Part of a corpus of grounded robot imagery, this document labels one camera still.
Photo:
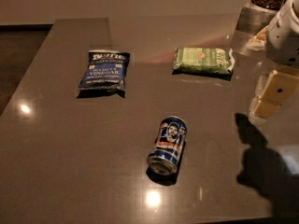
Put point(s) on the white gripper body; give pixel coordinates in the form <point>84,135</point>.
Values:
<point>284,42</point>

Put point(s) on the blue pepsi can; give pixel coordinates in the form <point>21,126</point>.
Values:
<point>166,152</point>

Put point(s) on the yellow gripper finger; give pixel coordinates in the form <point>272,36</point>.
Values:
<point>263,109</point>
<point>281,84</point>

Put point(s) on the green chip bag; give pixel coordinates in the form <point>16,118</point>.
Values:
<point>206,61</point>

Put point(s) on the steel container base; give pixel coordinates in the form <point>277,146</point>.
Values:
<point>253,18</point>

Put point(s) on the blue chip bag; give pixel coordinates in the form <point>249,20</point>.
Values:
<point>106,71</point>

